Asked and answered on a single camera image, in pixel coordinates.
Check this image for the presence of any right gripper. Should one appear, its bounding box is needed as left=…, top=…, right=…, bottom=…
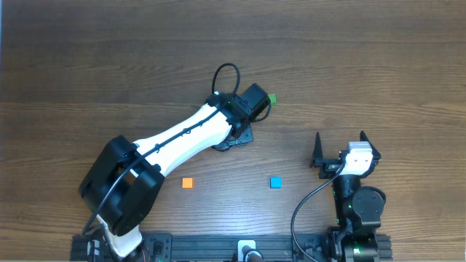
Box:
left=309, top=130, right=382, bottom=180

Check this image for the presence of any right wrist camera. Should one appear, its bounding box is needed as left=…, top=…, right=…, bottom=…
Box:
left=339, top=141, right=374, bottom=176

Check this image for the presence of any black cable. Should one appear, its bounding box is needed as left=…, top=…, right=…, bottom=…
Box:
left=290, top=162, right=347, bottom=261
left=82, top=62, right=272, bottom=236

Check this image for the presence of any mounting rail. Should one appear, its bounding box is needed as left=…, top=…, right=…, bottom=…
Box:
left=71, top=232, right=393, bottom=262

